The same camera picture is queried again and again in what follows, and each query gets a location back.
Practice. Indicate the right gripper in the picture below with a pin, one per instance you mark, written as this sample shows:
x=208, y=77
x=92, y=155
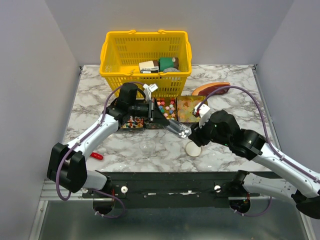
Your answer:
x=196, y=135

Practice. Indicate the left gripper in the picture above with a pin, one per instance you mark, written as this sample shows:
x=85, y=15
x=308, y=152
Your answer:
x=159, y=117

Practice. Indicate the metal scoop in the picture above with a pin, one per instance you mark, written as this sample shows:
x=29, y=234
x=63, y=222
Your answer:
x=178, y=129

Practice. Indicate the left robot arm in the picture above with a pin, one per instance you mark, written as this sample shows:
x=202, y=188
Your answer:
x=67, y=164

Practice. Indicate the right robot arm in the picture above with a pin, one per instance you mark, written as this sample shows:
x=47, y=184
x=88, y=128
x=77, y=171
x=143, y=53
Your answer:
x=297, y=184

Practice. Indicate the tin of star candies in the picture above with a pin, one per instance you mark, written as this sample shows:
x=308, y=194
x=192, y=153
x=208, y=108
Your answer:
x=168, y=108

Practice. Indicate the tin of gummy candies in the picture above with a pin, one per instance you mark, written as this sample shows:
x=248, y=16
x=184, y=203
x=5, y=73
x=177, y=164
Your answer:
x=185, y=105

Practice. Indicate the round jar lid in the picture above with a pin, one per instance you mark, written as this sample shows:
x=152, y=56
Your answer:
x=192, y=149

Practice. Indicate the tin of lollipops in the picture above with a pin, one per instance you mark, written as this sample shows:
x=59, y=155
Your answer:
x=134, y=124

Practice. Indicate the clear glass jar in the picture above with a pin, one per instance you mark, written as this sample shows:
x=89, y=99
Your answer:
x=147, y=146

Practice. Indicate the fake meat slice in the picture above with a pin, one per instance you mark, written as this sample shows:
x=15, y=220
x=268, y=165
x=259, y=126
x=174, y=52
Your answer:
x=205, y=90

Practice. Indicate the black flat box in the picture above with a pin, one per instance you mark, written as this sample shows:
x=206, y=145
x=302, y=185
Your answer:
x=149, y=71

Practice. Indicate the grey pouch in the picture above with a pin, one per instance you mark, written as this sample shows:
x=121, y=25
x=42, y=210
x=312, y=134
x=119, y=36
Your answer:
x=171, y=70

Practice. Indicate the white brown box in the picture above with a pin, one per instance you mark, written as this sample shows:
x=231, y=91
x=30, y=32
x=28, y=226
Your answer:
x=151, y=65

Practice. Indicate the green brown package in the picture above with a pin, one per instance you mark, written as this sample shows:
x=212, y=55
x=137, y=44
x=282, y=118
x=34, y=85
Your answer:
x=168, y=63

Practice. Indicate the red chili pepper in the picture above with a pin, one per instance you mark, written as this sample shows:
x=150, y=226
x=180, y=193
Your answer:
x=97, y=156

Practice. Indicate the yellow plastic shopping basket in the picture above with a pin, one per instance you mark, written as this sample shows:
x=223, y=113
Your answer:
x=122, y=51

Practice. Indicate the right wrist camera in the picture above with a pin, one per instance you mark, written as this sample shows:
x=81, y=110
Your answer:
x=202, y=111

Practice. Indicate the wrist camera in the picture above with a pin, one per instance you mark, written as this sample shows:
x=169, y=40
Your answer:
x=202, y=111
x=148, y=90

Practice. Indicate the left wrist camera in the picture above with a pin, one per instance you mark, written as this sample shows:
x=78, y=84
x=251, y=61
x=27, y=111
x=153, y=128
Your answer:
x=148, y=90

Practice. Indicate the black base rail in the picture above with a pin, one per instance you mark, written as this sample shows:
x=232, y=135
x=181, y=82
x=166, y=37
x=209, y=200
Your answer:
x=162, y=190

